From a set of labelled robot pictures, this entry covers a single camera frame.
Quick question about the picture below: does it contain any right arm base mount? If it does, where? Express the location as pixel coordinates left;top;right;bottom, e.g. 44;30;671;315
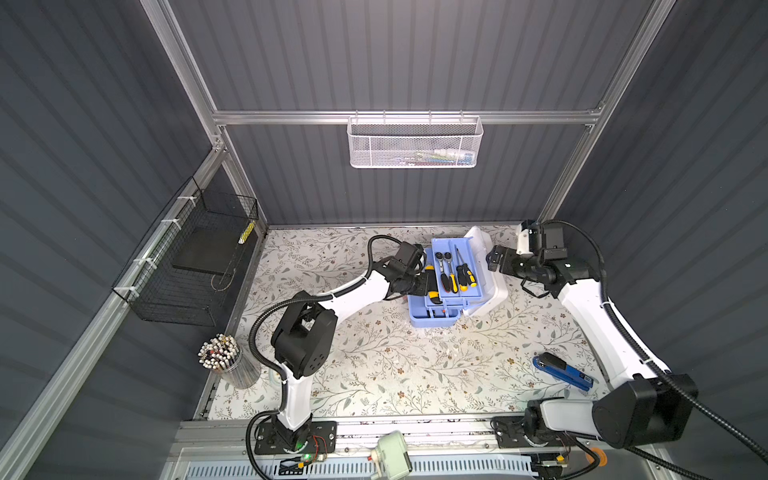
490;415;576;449

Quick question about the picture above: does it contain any cup of pencils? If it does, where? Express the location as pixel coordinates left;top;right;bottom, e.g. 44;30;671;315
197;334;261;390

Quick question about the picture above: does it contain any yellow black screwdriver short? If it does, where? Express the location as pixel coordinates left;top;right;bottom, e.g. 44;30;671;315
444;252;459;294

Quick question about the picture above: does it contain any white blue tool box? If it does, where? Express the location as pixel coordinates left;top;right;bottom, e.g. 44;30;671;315
408;226;508;328

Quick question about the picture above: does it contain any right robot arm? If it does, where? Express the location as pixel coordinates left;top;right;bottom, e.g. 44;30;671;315
485;219;767;479

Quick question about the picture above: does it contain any white wire wall basket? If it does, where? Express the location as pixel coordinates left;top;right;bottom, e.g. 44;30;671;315
346;114;484;169

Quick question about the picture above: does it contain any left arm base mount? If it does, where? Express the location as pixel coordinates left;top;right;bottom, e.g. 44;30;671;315
253;419;338;455

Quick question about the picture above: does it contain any black wire side basket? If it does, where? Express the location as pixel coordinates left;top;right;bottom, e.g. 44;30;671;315
113;178;259;327

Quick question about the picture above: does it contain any small yellow black screwdriver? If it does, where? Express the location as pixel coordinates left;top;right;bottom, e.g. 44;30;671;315
462;261;477;288

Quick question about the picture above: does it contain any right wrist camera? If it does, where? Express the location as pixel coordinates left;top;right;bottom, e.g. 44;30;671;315
516;220;540;256

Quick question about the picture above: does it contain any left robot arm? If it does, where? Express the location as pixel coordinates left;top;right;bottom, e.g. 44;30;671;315
247;234;427;436

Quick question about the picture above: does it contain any yellow black utility knife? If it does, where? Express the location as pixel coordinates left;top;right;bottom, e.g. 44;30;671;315
424;265;442;305

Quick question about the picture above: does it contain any blue stapler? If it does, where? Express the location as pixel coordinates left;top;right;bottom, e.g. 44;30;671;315
532;352;594;392

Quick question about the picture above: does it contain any black ratchet wrench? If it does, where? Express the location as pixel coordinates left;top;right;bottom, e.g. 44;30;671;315
435;252;452;293

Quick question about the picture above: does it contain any green white device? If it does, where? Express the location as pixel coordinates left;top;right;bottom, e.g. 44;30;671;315
369;431;413;480

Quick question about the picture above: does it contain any black yellow screwdriver long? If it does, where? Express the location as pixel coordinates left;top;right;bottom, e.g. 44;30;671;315
454;247;469;292

